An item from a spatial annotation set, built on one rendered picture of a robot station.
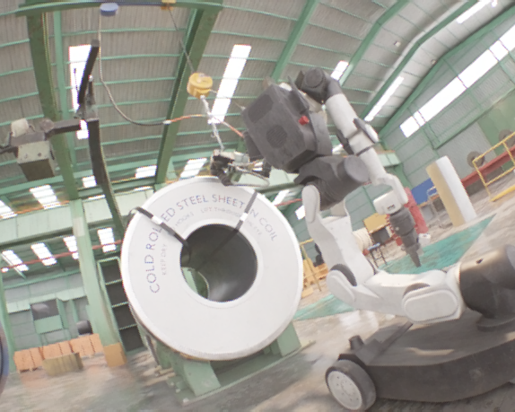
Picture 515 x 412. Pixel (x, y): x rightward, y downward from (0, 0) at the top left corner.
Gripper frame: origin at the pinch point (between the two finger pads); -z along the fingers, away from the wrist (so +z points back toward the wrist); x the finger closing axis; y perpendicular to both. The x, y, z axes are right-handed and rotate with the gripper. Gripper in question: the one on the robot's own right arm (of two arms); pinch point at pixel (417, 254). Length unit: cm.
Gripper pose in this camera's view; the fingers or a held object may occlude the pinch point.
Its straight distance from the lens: 114.5
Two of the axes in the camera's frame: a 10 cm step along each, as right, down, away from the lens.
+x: 5.8, -2.4, 7.8
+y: -6.6, 4.3, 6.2
